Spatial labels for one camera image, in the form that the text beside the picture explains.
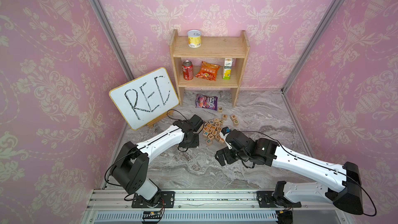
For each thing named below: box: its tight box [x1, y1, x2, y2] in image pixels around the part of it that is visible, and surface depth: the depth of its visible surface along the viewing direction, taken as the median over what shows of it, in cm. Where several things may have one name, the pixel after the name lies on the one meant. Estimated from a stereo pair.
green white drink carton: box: [222, 57, 233, 80], surface depth 92 cm
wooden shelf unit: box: [168, 29, 251, 108], surface depth 87 cm
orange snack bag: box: [195, 61, 221, 81], surface depth 99 cm
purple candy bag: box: [195, 93, 219, 111], surface depth 111 cm
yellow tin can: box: [187, 29, 202, 49], surface depth 82 cm
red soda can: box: [181, 59, 194, 81], surface depth 92 cm
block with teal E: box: [205, 138, 213, 147], surface depth 93 cm
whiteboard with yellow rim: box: [109, 67, 180, 131], surface depth 94 cm
